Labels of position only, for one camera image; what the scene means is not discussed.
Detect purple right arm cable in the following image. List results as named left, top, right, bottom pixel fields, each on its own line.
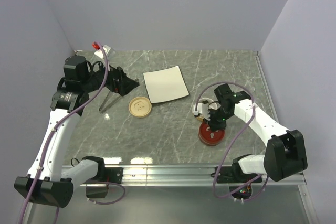
left=195, top=81, right=270, bottom=201

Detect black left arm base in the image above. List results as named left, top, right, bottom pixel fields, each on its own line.
left=68, top=156, right=125, bottom=205

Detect metal food tongs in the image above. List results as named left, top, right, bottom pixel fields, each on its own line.
left=98, top=78, right=140, bottom=113

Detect white square plate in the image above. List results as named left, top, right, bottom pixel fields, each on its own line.
left=143, top=66, right=190, bottom=103

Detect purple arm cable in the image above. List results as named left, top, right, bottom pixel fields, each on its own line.
left=19, top=40, right=127, bottom=224
left=195, top=81, right=270, bottom=201

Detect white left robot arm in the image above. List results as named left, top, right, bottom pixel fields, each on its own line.
left=14, top=53, right=139, bottom=208

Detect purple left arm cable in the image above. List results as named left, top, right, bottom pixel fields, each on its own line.
left=19, top=40, right=127, bottom=224

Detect beige round lid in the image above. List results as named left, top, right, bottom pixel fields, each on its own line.
left=129, top=97, right=152, bottom=118

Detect red round lid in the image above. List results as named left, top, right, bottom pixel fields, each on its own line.
left=198, top=123, right=225, bottom=138

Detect steel-lined red bowl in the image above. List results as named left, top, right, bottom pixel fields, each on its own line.
left=199, top=136, right=224, bottom=146

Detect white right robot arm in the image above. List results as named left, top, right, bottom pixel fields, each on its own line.
left=193, top=82, right=308, bottom=182

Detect beige white-lined bowl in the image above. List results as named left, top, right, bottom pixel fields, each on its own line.
left=196, top=98, right=219, bottom=122

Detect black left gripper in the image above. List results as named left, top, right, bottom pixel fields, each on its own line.
left=82, top=58, right=139, bottom=96

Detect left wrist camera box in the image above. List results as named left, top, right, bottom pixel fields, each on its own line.
left=63, top=55, right=89, bottom=81

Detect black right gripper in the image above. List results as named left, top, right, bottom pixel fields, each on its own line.
left=203, top=106, right=233, bottom=132

